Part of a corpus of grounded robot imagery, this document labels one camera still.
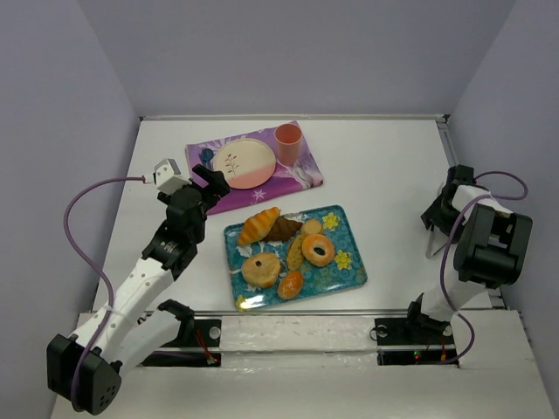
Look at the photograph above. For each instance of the pink plastic cup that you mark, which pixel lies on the pink plastic cup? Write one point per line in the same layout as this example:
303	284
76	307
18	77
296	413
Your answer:
288	138

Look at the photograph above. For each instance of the blue plastic spoon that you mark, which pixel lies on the blue plastic spoon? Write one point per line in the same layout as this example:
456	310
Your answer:
206	156

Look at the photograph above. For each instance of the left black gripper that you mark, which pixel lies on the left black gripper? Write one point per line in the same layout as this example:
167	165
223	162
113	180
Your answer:
210	184

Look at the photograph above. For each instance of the small round tan bun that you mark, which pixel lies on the small round tan bun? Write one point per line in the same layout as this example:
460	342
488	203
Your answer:
310	227

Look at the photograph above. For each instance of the orange striped croissant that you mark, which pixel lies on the orange striped croissant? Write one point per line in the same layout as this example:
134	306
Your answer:
258	226

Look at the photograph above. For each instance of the long seeded bread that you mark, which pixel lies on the long seeded bread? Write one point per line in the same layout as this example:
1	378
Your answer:
294	256

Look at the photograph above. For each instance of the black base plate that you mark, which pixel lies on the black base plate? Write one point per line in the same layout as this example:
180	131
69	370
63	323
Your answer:
401	344
197	345

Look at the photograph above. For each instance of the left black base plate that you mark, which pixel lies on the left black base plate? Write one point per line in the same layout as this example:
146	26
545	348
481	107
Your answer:
197	345

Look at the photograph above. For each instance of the dark chocolate bread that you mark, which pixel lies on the dark chocolate bread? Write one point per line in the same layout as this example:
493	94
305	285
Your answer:
283	229

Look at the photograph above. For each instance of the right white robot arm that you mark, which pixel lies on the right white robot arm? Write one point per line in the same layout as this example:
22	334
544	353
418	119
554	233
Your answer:
485	248

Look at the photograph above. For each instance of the metal tongs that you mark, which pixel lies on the metal tongs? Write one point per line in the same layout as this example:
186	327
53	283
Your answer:
436	242

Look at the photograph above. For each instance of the orange sugared bun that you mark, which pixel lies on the orange sugared bun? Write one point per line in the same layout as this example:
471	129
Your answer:
291	285

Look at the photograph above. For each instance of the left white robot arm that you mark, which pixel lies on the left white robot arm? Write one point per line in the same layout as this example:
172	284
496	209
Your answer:
87	367

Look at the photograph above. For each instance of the orange glazed donut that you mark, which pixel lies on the orange glazed donut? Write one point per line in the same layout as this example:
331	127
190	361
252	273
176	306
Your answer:
318	250

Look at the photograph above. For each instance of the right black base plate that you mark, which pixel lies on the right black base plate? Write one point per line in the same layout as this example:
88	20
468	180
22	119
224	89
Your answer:
401	344

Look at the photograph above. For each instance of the cream pink round plate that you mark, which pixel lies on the cream pink round plate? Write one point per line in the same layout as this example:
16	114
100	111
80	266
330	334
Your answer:
246	163

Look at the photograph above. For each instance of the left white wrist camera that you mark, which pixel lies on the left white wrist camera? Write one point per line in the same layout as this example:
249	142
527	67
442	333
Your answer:
167	176

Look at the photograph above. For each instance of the metal table rail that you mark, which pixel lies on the metal table rail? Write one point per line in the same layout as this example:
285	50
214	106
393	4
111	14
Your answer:
330	312

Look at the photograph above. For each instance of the teal floral tray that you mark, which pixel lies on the teal floral tray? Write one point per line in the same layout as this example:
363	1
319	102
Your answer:
346	270

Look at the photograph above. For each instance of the tan ring donut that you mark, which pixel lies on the tan ring donut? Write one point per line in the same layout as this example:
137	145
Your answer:
261	270

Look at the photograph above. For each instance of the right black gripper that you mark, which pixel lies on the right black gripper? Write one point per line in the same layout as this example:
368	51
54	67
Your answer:
435	219

